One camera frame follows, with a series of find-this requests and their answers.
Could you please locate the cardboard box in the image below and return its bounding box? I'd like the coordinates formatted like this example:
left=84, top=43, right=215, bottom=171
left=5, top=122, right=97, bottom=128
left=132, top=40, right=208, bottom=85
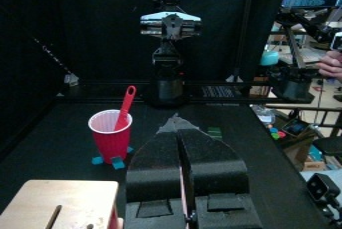
left=282, top=135, right=329, bottom=173

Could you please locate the red plastic cup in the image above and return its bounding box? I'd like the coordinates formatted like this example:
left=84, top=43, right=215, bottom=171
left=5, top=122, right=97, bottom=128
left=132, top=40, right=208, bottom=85
left=87, top=109, right=135, bottom=166

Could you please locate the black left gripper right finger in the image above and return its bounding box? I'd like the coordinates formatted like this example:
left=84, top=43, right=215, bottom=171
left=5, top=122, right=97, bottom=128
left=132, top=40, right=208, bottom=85
left=176, top=116, right=264, bottom=229

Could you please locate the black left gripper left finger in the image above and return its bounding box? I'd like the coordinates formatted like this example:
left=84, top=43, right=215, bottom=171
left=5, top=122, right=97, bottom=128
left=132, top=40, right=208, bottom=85
left=124, top=112, right=187, bottom=229

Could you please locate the white cloth clip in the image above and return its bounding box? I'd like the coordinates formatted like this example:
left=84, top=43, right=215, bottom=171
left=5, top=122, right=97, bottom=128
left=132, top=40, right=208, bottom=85
left=63, top=72, right=80, bottom=87

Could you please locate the black table-level camera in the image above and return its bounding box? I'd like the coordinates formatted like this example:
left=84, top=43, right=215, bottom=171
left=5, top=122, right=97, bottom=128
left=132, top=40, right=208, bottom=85
left=305, top=172, right=342, bottom=222

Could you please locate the white box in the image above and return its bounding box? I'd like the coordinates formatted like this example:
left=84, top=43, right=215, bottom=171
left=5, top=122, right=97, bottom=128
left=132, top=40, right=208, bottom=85
left=0, top=179, right=124, bottom=229

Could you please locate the teal round object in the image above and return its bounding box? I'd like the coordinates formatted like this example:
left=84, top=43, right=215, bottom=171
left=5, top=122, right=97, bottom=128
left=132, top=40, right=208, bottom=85
left=259, top=49, right=282, bottom=67

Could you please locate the person's hand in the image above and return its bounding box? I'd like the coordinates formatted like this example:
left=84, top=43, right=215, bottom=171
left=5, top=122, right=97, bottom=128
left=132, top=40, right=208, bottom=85
left=317, top=49, right=342, bottom=83

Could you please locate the red plastic spoon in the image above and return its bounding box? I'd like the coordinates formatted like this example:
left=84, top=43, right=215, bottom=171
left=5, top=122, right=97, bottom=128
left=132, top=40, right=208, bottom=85
left=113, top=85, right=138, bottom=132

